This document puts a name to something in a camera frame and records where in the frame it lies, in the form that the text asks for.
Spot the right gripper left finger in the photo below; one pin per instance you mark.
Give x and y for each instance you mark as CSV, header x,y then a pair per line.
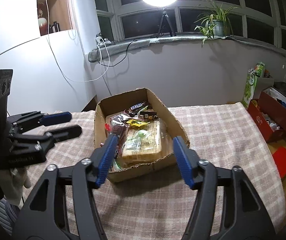
x,y
102,160

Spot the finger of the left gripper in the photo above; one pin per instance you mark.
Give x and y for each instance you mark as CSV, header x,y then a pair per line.
x,y
63,134
55,119

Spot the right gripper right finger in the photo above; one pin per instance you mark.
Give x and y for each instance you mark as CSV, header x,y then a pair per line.
x,y
187,161

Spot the red date snack packet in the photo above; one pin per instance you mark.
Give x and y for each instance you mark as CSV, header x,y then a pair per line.
x,y
118,124

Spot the yellow candy packet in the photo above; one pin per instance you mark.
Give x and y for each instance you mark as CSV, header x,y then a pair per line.
x,y
136,123

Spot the dark chocolate bar wrapper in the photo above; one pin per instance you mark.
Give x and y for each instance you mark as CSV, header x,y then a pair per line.
x,y
137,106

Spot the white gloved left hand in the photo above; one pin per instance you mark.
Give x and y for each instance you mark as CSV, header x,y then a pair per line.
x,y
12,182

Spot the red candy wrapper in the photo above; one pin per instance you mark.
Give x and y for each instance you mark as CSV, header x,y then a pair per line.
x,y
107,129

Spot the brown cardboard box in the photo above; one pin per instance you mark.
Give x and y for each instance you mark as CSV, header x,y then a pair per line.
x,y
141,150

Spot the plaid beige table cloth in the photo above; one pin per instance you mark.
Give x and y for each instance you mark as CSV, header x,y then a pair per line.
x,y
158,205

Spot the long brown candy bar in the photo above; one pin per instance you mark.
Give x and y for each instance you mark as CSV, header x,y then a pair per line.
x,y
149,115

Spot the red box lid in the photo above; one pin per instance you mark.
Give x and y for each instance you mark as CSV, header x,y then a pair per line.
x,y
280,160

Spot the white cabinet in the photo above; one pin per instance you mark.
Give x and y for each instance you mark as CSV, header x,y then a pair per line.
x,y
49,71

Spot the white power strip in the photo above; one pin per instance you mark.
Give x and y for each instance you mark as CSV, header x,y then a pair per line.
x,y
102,41

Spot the red open box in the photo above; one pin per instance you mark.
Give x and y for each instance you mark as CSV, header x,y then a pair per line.
x,y
269,114

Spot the red white vase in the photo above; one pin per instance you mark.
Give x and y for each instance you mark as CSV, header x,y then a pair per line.
x,y
42,15

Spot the green white carton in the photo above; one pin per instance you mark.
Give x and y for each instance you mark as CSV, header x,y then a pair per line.
x,y
253,75

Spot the potted spider plant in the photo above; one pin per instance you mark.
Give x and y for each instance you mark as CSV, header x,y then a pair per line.
x,y
215,23

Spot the black tripod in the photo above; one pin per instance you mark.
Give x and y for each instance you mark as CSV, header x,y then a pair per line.
x,y
165,20

